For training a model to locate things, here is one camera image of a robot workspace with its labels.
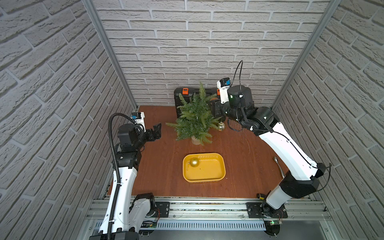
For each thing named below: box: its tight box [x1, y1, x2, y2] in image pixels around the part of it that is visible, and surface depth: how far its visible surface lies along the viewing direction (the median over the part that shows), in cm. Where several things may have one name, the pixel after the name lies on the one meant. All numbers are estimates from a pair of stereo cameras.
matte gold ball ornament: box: [190, 157, 200, 168], surface depth 89 cm
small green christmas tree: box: [165, 81, 223, 146], surface depth 79 cm
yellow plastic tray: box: [182, 153, 226, 184], surface depth 89 cm
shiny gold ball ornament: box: [218, 121, 226, 132], surface depth 85 cm
